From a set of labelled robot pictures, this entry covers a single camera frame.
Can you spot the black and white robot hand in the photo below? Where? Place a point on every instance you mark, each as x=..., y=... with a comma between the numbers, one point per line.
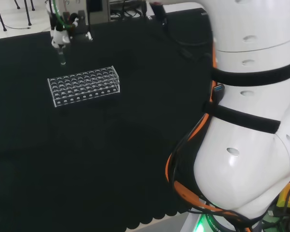
x=60, y=36

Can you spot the clear glass test tube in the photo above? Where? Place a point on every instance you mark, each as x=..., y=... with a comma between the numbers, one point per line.
x=62, y=58

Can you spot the clear plastic test tube rack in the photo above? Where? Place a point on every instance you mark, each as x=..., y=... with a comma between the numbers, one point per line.
x=83, y=85

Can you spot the grey metal stand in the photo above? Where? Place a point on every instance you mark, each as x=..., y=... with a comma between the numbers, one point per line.
x=99, y=12

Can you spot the black tripod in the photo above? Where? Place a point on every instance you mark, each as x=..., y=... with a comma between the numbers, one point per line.
x=0, y=15

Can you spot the black bench cloth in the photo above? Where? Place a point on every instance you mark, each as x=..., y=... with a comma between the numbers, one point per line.
x=99, y=145

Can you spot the yellow emergency stop button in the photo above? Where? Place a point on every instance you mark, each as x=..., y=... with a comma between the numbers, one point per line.
x=286, y=197

